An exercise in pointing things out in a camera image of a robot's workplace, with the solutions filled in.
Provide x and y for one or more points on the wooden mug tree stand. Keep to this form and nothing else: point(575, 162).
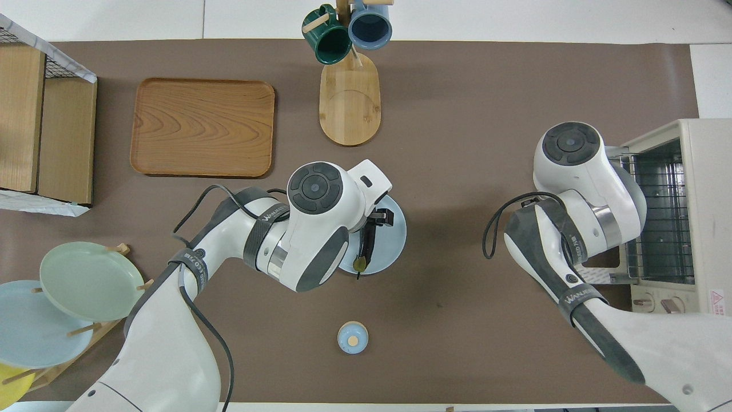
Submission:
point(349, 109)

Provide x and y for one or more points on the blue mug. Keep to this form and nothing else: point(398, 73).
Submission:
point(370, 28)

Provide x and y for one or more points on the blue service bell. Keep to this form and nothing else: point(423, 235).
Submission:
point(352, 337)

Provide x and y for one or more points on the wooden step shelf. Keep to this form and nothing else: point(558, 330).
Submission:
point(63, 143)

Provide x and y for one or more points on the mint green plate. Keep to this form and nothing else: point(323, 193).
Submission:
point(86, 280)

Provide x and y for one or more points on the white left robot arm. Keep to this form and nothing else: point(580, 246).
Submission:
point(166, 343)

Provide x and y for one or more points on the wooden serving tray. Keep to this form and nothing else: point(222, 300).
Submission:
point(200, 126)

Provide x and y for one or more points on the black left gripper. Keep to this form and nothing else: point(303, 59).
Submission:
point(373, 217)

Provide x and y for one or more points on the wooden plate rack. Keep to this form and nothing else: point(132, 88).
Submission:
point(117, 249)

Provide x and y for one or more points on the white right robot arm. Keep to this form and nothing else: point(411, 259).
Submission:
point(577, 177)

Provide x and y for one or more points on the small light blue plate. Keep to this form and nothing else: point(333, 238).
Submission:
point(392, 240)

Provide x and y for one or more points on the yellow plate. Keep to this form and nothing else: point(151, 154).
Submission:
point(11, 389)

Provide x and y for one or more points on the large light blue plate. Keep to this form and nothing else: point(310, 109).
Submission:
point(34, 337)

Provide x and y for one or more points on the cream toaster oven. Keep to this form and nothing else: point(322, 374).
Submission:
point(709, 200)

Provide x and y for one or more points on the brown table mat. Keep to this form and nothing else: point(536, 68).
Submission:
point(457, 86)

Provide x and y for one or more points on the dark green mug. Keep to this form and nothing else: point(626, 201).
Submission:
point(334, 43)

